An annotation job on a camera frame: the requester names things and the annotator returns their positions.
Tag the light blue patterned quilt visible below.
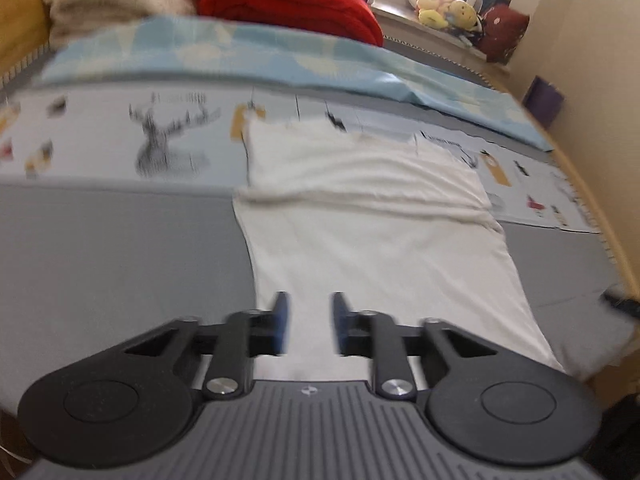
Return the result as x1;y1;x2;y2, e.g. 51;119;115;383
40;16;553;151

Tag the window sill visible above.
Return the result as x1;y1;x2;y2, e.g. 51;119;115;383
372;2;511;77

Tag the red folded blanket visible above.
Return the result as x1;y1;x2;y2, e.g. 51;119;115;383
197;0;385;47

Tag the white t-shirt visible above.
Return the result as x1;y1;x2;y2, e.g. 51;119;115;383
232;119;566;383

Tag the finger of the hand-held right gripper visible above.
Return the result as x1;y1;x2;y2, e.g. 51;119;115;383
600;286;640;320

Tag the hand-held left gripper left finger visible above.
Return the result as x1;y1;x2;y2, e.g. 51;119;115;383
125;291;291;402

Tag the dark red plush cushion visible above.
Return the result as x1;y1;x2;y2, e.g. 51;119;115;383
479;4;530;64

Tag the grey printed bed sheet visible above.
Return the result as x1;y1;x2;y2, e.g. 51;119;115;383
0;35;636;411

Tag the cream folded blanket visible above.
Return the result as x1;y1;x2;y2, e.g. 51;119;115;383
42;0;213;48

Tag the purple box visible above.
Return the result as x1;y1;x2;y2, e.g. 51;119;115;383
524;76;565;128

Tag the yellow plush toy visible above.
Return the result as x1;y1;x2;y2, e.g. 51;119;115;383
416;0;483;30

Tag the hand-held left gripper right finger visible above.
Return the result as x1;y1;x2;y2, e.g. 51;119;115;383
333;291;499;402

